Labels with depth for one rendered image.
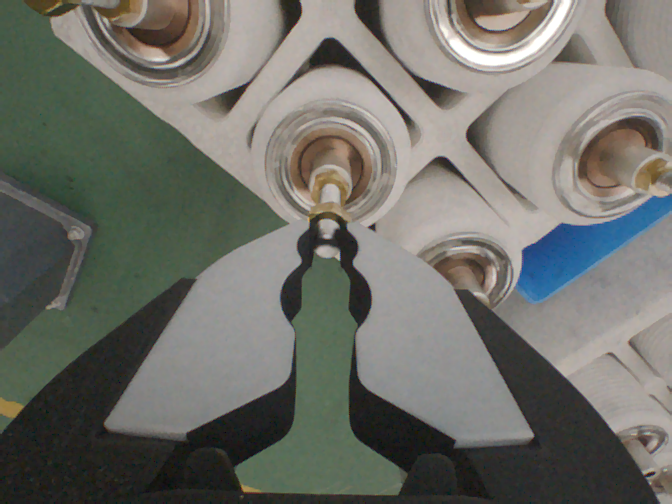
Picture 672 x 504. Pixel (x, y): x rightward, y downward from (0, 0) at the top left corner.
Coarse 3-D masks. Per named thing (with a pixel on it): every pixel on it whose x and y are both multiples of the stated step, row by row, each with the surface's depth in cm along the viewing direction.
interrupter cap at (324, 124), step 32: (288, 128) 19; (320, 128) 19; (352, 128) 19; (384, 128) 19; (288, 160) 20; (352, 160) 20; (384, 160) 20; (288, 192) 21; (352, 192) 21; (384, 192) 21
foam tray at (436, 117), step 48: (288, 0) 31; (336, 0) 22; (288, 48) 23; (336, 48) 33; (384, 48) 23; (576, 48) 25; (240, 96) 35; (432, 96) 31; (480, 96) 25; (240, 144) 27; (432, 144) 27; (480, 192) 29; (528, 240) 31
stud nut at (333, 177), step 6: (318, 174) 17; (324, 174) 17; (330, 174) 17; (336, 174) 17; (318, 180) 17; (324, 180) 17; (330, 180) 17; (336, 180) 17; (342, 180) 17; (318, 186) 17; (336, 186) 17; (342, 186) 17; (348, 186) 17; (312, 192) 17; (318, 192) 17; (342, 192) 17; (312, 198) 17; (318, 198) 17; (342, 198) 17; (342, 204) 17
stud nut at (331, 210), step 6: (318, 204) 14; (324, 204) 14; (330, 204) 14; (336, 204) 14; (312, 210) 14; (318, 210) 13; (324, 210) 13; (330, 210) 13; (336, 210) 13; (342, 210) 14; (312, 216) 13; (318, 216) 13; (324, 216) 13; (330, 216) 13; (336, 216) 13; (342, 216) 13; (348, 216) 14; (312, 222) 14; (318, 222) 14; (336, 222) 14; (342, 222) 14; (348, 222) 14
